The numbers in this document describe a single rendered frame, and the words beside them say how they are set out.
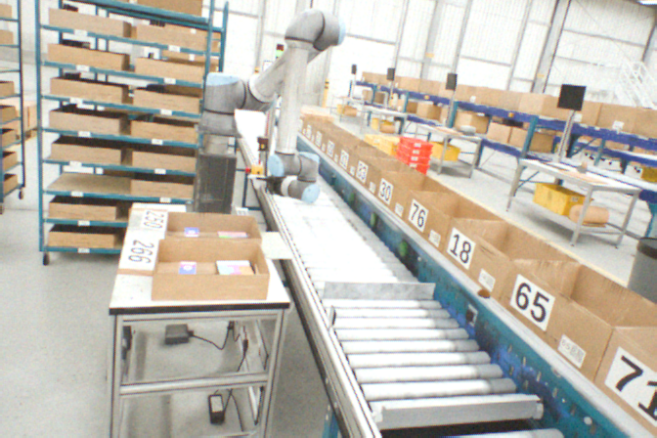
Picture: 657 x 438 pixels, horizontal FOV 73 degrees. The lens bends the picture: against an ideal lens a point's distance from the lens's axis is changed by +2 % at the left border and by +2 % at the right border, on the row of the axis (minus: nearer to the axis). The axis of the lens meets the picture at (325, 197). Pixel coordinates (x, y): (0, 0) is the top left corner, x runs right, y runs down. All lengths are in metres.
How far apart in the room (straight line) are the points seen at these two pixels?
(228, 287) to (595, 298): 1.24
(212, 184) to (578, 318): 1.62
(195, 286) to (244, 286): 0.16
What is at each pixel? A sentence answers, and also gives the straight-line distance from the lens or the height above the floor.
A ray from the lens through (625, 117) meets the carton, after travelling 7.41.
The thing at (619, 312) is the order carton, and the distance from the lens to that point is 1.74.
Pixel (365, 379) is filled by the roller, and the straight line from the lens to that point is 1.37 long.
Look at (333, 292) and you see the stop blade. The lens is 1.71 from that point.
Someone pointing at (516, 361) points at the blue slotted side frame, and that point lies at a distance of 1.60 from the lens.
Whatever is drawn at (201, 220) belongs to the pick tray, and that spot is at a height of 0.81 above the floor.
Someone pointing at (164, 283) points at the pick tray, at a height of 0.82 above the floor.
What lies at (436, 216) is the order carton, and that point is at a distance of 2.02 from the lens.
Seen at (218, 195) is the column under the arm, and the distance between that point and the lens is 2.27.
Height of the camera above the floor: 1.55
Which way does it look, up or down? 16 degrees down
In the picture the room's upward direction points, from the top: 9 degrees clockwise
